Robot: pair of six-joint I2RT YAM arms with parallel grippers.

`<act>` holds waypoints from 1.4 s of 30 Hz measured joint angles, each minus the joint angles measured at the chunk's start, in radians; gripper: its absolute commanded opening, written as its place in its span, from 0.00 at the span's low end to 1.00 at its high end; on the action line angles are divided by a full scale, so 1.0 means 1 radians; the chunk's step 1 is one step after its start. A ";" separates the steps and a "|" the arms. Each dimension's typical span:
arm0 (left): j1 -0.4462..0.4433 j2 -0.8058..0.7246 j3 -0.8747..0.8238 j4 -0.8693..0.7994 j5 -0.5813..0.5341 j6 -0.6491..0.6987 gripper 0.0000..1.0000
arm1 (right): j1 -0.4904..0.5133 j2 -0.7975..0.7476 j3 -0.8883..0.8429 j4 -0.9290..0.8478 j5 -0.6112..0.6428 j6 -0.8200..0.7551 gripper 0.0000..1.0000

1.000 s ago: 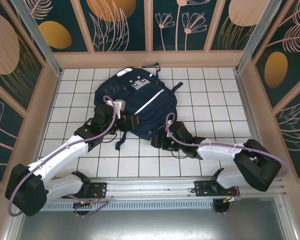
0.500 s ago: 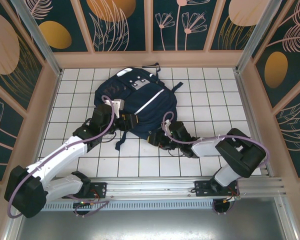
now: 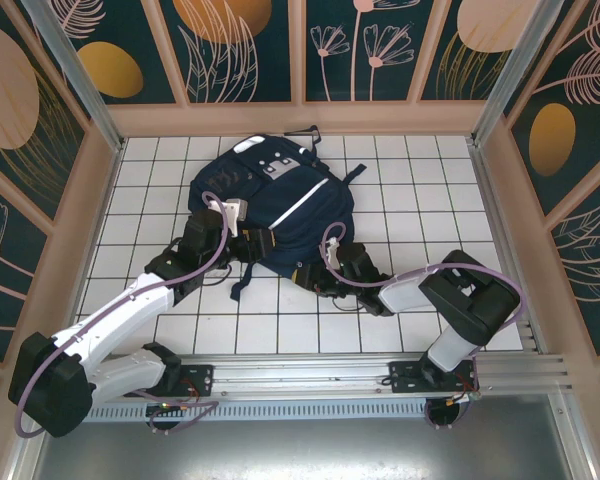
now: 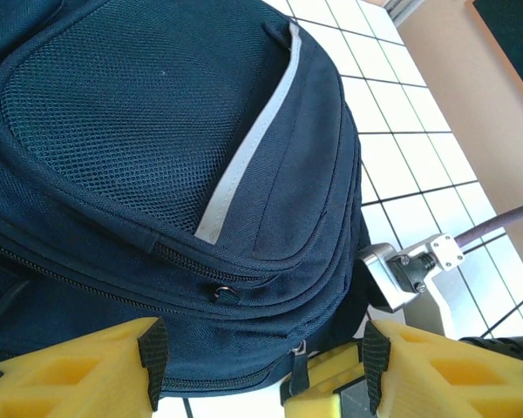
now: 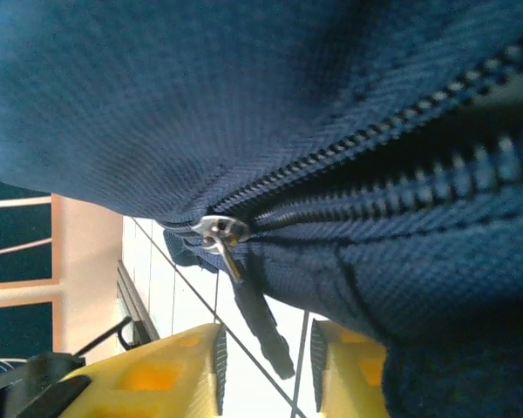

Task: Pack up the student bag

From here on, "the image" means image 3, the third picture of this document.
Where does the slotted metal vent strip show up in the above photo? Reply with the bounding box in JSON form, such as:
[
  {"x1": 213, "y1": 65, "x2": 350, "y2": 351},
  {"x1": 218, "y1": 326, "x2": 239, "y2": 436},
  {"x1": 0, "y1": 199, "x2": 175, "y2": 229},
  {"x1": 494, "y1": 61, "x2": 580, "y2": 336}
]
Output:
[{"x1": 82, "y1": 403, "x2": 556, "y2": 422}]

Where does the navy blue backpack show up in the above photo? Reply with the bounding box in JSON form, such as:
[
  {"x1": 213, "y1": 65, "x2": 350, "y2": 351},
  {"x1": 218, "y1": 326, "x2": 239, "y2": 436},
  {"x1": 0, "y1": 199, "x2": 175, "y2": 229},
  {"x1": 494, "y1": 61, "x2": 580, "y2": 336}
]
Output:
[{"x1": 188, "y1": 124, "x2": 369, "y2": 301}]

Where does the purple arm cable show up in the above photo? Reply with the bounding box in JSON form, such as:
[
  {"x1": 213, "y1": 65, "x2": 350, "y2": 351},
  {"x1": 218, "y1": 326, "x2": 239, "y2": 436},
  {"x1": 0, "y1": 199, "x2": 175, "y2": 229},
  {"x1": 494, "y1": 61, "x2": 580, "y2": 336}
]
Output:
[
  {"x1": 14, "y1": 192, "x2": 231, "y2": 439},
  {"x1": 319, "y1": 223, "x2": 525, "y2": 431}
]

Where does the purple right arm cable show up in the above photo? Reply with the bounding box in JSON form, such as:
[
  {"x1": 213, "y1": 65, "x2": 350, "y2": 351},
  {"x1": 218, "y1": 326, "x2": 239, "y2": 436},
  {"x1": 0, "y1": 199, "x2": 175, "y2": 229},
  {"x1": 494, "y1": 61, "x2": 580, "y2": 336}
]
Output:
[{"x1": 319, "y1": 223, "x2": 525, "y2": 431}]

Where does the aluminium corner post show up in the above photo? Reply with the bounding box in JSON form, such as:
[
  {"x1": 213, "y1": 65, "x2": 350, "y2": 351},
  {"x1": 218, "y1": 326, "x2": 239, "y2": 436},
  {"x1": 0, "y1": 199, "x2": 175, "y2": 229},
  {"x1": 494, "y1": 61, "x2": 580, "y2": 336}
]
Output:
[
  {"x1": 468, "y1": 0, "x2": 552, "y2": 146},
  {"x1": 19, "y1": 0, "x2": 127, "y2": 154}
]

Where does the aluminium side rail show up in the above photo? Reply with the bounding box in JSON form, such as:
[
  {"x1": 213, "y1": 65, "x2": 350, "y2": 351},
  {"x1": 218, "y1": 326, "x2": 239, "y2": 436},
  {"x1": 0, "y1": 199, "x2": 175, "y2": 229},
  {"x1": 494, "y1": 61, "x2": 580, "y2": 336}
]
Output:
[
  {"x1": 466, "y1": 135, "x2": 549, "y2": 357},
  {"x1": 57, "y1": 138, "x2": 127, "y2": 361}
]

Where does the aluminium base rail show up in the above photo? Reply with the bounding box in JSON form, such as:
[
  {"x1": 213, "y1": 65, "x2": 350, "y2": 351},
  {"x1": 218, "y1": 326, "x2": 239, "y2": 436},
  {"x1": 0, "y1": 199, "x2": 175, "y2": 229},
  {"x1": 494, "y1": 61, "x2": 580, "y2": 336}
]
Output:
[{"x1": 27, "y1": 353, "x2": 576, "y2": 401}]

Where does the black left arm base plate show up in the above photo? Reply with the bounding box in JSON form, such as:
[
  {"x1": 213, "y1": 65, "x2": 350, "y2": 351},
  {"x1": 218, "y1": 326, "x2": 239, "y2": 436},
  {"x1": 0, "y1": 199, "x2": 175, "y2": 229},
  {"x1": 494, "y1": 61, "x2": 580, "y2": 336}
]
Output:
[{"x1": 123, "y1": 364, "x2": 215, "y2": 399}]

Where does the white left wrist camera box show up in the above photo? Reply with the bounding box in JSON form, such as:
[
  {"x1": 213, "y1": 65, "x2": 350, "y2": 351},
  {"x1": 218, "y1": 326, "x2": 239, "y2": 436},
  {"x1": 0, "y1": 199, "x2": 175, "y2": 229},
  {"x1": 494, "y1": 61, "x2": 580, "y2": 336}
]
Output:
[{"x1": 219, "y1": 198, "x2": 250, "y2": 237}]

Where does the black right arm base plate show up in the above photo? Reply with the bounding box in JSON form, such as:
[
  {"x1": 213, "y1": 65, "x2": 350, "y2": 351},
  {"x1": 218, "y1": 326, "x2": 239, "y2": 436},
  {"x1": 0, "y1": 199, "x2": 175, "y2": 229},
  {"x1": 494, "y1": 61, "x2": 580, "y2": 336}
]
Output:
[{"x1": 388, "y1": 359, "x2": 481, "y2": 401}]

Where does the brushed metal bottom panel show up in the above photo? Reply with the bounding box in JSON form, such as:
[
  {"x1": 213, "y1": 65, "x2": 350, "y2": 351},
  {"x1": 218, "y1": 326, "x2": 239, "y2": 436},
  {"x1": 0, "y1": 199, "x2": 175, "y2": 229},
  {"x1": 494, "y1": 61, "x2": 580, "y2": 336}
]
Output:
[{"x1": 29, "y1": 419, "x2": 581, "y2": 480}]

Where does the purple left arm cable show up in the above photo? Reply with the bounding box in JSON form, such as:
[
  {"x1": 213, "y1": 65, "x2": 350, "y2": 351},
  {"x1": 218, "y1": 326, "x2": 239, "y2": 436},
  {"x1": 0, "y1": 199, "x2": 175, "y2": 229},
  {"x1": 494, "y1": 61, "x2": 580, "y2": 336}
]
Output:
[{"x1": 14, "y1": 192, "x2": 231, "y2": 439}]

